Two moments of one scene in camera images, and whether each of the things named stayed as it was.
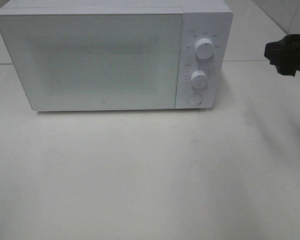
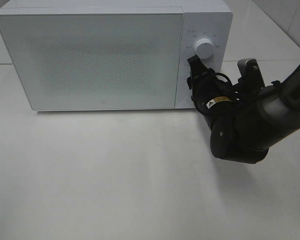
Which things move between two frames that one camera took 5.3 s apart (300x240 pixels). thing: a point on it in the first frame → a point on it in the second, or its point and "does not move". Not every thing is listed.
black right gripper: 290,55 → 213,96
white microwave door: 83,61 does not move
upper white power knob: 204,48 does not move
